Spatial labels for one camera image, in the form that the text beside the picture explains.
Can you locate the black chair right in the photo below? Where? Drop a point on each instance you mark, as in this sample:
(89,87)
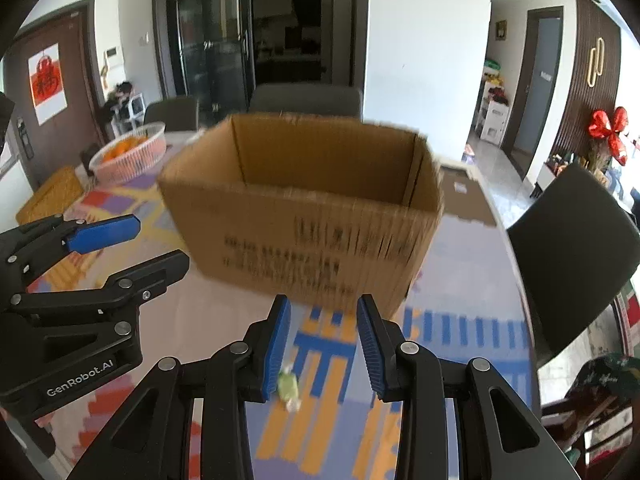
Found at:
(576,249)

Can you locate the white drawer cabinet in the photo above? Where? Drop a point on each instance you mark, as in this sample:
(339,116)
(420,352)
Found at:
(492,112)

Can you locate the red paper door poster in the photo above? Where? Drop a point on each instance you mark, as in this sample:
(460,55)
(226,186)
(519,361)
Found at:
(46,84)

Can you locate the oranges in basket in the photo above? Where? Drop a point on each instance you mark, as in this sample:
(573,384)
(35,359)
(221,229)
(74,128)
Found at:
(123,146)

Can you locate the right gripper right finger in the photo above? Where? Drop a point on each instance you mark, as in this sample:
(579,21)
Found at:
(497,436)

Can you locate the black chair middle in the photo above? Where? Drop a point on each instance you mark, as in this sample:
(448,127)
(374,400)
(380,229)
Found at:
(310,99)

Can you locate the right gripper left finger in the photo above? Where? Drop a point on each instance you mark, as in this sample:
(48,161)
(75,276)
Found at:
(149,436)

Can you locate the small green candy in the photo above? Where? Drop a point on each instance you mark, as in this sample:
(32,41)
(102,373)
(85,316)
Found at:
(287,389)

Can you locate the black chair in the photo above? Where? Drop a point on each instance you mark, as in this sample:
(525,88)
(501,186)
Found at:
(310,99)
(576,249)
(177,114)

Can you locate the black glass cabinet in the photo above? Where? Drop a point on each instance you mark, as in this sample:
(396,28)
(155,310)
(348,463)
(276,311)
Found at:
(223,52)

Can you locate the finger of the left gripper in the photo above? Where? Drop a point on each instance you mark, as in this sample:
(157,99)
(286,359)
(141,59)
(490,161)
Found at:
(135,285)
(30,250)

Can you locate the wooden chair with cushion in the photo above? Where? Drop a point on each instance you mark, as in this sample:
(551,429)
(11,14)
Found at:
(602,389)

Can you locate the brown cardboard box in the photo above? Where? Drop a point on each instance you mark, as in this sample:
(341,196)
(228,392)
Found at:
(320,209)

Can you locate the red bow decoration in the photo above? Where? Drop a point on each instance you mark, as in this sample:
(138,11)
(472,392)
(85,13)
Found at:
(604,133)

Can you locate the flat cardboard sheet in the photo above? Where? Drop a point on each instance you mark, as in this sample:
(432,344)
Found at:
(464,197)

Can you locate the black chair left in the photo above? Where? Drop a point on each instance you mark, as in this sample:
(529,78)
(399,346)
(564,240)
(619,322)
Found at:
(177,114)

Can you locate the brown entrance door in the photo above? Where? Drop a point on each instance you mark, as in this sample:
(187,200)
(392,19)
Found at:
(59,141)

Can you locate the white fruit basket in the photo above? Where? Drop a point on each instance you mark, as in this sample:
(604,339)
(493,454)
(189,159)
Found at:
(134,163)

